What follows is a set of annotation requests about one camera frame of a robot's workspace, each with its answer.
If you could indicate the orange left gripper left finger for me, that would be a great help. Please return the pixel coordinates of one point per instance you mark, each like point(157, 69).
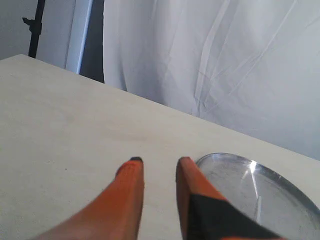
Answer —
point(114, 215)

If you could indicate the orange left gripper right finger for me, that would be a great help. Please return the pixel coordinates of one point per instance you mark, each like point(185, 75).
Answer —
point(205, 214)

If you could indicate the round silver metal plate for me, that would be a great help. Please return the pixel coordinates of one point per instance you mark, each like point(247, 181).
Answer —
point(263, 195)

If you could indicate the white panel with dark edge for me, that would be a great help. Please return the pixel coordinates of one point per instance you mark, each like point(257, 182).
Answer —
point(85, 48)

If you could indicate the black light stand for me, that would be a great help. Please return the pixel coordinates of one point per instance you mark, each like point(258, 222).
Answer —
point(35, 27)

